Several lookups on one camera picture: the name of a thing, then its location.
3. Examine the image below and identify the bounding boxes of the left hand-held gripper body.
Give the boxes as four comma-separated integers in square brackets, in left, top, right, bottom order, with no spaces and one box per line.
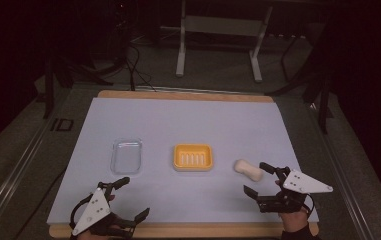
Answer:
[70,181,138,239]

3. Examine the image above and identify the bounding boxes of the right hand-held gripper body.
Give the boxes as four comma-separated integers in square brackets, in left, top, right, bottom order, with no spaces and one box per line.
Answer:
[256,165,335,215]

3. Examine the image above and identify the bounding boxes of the cream soap bar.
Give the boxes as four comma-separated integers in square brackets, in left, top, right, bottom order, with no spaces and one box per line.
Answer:
[233,158,265,183]

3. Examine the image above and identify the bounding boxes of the clear plastic container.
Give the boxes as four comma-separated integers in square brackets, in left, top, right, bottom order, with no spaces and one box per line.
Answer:
[110,137,144,176]

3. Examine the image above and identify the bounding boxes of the yellow soap dish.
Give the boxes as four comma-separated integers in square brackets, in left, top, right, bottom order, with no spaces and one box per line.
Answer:
[172,143,215,172]

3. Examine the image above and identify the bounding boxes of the person's left hand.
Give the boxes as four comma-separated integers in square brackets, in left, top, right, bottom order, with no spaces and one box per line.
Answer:
[76,194,126,240]

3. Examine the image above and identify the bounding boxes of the person's right hand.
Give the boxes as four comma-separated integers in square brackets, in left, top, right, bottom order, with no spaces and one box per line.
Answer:
[274,179,312,232]

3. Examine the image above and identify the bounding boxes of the light blue table mat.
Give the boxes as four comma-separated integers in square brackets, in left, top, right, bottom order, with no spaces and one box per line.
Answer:
[46,96,320,225]

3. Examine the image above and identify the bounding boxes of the black stand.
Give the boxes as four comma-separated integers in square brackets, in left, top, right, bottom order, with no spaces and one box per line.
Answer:
[42,54,114,120]
[266,31,335,135]

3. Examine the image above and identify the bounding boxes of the white metal stand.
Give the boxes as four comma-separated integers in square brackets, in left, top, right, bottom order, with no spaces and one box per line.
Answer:
[159,0,275,84]

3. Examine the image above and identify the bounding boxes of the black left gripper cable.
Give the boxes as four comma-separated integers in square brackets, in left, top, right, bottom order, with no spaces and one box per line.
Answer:
[69,193,95,232]

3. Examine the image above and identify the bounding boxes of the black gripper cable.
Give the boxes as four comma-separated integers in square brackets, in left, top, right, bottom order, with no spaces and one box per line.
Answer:
[305,194,316,216]
[69,193,95,232]

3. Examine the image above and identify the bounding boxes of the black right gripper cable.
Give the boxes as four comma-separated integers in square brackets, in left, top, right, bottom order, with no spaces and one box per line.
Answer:
[305,194,316,216]

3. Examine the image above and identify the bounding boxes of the metal floor rail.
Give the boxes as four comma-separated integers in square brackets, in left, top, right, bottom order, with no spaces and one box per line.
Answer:
[0,111,66,236]
[306,101,377,240]

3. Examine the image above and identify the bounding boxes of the black floor cables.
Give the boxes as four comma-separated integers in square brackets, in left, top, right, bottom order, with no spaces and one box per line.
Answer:
[124,41,158,93]

